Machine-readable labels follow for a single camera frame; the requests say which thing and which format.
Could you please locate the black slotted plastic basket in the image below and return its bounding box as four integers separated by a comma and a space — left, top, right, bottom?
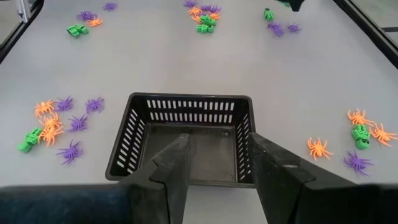
104, 91, 256, 189

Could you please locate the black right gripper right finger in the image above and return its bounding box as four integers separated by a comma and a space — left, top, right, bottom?
248, 133, 398, 224

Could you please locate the grey table mat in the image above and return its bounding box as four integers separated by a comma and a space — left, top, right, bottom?
0, 0, 398, 224

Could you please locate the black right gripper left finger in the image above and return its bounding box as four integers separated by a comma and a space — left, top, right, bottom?
0, 134, 191, 224

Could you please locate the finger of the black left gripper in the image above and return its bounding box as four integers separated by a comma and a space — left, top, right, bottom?
289, 0, 305, 12

